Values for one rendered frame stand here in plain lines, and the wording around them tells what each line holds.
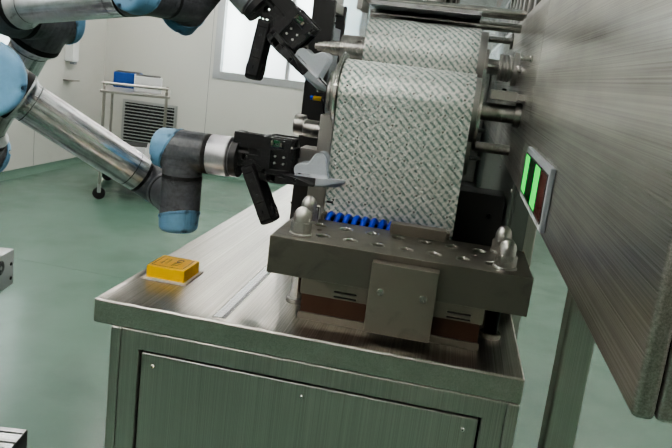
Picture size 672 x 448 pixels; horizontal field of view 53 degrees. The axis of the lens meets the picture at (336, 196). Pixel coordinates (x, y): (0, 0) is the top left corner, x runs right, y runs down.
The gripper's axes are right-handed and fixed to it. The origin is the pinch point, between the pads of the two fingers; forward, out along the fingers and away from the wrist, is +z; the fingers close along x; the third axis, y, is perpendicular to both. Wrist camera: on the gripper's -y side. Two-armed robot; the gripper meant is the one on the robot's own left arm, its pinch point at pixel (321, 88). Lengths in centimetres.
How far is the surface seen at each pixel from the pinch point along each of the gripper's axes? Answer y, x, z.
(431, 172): 5.7, -8.4, 25.1
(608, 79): 28, -70, 24
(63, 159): -315, 479, -193
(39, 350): -178, 111, -19
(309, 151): -9.7, -1.1, 7.1
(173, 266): -36.9, -20.3, 6.8
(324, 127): -4.4, -1.1, 5.8
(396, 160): 2.6, -8.4, 19.4
